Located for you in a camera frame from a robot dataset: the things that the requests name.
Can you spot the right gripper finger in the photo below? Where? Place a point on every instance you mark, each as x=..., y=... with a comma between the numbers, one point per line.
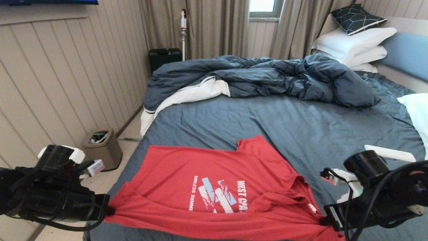
x=324, y=222

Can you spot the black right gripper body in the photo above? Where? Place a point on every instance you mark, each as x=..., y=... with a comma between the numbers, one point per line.
x=337, y=217

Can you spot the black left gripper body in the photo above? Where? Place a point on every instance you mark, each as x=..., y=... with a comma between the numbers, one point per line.
x=88, y=207

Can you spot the red printed t-shirt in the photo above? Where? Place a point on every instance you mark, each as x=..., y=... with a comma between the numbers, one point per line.
x=184, y=167

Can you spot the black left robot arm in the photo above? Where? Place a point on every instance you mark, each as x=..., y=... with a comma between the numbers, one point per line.
x=33, y=190

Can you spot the taupe trash bin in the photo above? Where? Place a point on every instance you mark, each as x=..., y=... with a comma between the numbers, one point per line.
x=107, y=154

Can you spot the black plastic bin liner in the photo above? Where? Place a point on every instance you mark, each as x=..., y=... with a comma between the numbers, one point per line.
x=99, y=138

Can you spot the white flat remote control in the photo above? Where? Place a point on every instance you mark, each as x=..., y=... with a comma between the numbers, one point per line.
x=394, y=153

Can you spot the bed with blue sheet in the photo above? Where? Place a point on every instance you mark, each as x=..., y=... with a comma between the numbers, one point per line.
x=284, y=117

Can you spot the white blanket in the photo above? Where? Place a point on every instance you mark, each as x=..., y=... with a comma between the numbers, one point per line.
x=200, y=92

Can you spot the dark blue crumpled duvet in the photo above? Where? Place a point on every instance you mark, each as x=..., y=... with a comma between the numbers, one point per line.
x=267, y=77

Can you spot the black suitcase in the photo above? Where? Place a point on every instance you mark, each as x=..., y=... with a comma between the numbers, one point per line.
x=164, y=58

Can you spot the large white pillow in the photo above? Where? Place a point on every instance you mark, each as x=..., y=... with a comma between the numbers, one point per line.
x=348, y=43

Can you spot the blue headboard cushion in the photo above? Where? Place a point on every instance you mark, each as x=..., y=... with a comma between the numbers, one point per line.
x=408, y=53

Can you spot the white stick vacuum cleaner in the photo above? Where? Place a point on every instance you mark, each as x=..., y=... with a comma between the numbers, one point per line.
x=183, y=29

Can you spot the dark geometric patterned cushion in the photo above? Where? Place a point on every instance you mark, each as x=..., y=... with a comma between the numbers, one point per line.
x=355, y=19

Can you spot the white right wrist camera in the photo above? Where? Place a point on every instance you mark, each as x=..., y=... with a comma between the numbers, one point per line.
x=347, y=182

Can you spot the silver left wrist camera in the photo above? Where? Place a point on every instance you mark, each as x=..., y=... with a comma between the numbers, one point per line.
x=96, y=168

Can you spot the wall-mounted television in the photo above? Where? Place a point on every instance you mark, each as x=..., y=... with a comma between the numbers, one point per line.
x=50, y=2

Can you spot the window with grey frame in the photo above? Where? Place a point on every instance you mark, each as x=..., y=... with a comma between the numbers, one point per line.
x=264, y=6

